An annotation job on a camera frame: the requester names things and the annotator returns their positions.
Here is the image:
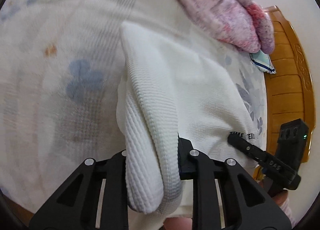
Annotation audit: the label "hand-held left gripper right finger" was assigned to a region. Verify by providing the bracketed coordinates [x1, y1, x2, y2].
[177, 132, 293, 230]

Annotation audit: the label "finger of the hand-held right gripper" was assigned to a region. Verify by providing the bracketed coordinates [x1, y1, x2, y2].
[261, 169, 283, 197]
[227, 134, 275, 168]

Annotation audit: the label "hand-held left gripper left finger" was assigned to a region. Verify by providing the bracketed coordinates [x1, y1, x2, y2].
[29, 149, 129, 230]

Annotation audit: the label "white button jacket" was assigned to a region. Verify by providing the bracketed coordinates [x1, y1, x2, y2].
[116, 23, 260, 230]

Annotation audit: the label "person's right forearm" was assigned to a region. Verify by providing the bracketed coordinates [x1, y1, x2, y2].
[274, 191, 298, 229]

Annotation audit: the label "person's legs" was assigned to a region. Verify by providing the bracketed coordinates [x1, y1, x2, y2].
[165, 216, 193, 230]

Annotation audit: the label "wooden headboard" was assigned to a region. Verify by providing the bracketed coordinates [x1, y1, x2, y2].
[252, 5, 316, 183]

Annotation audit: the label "striped teal pillow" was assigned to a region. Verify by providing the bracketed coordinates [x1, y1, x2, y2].
[250, 50, 276, 74]

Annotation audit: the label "purple floral quilt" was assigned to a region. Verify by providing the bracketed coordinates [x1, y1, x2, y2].
[147, 0, 275, 54]

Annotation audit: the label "floral bed sheet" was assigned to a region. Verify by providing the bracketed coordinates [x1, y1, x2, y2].
[0, 0, 269, 217]

